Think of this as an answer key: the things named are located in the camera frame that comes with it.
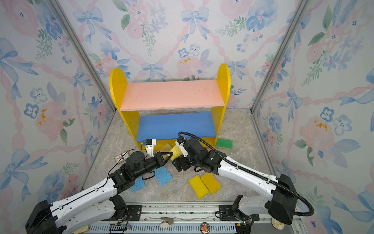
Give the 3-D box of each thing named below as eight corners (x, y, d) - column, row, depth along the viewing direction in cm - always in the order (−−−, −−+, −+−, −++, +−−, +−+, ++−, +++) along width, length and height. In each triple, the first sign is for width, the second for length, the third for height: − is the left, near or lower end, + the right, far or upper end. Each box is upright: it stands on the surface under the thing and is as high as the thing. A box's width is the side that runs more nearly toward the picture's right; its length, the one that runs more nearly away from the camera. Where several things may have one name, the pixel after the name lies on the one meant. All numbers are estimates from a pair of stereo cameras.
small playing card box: (117, 165, 92) (115, 163, 91) (115, 158, 95) (113, 156, 93) (133, 157, 96) (132, 155, 94) (130, 151, 99) (129, 149, 97)
